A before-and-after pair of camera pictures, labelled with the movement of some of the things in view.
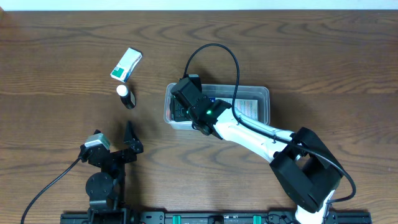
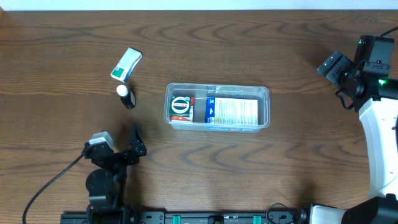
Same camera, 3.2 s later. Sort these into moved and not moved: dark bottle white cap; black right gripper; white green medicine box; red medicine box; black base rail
Moved: red medicine box; black right gripper
Not moved: dark bottle white cap; black base rail; white green medicine box
